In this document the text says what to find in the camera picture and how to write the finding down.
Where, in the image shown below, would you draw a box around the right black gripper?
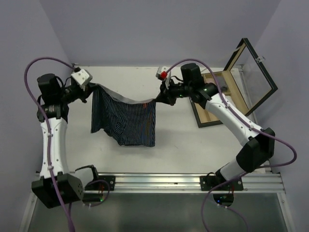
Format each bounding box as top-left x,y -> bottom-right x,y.
155,76 -> 193,105

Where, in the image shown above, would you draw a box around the blue striped boxer shorts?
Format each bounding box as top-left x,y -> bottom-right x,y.
90,84 -> 156,147

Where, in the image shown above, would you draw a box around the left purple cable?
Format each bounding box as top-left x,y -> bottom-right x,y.
24,57 -> 111,232

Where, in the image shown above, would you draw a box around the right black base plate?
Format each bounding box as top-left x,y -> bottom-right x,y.
199,175 -> 244,191

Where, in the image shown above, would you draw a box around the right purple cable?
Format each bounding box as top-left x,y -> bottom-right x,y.
165,58 -> 297,232

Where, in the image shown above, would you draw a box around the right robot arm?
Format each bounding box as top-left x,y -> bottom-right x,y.
155,63 -> 275,190

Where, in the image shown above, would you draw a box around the rolled grey underwear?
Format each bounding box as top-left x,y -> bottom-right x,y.
220,84 -> 228,92

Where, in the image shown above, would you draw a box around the purple cable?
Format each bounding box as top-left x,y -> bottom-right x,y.
24,57 -> 111,232
165,58 -> 297,232

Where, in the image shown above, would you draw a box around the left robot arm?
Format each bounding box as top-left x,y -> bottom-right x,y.
31,69 -> 100,208

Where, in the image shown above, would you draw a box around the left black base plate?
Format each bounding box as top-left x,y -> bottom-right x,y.
85,175 -> 116,191

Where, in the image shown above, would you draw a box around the aluminium mounting rail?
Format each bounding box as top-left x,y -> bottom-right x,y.
95,173 -> 285,193

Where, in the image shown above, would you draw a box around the black wooden compartment box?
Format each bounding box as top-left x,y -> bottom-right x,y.
190,37 -> 279,129

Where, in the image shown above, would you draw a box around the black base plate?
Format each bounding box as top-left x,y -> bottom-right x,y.
199,175 -> 244,191
85,175 -> 116,191

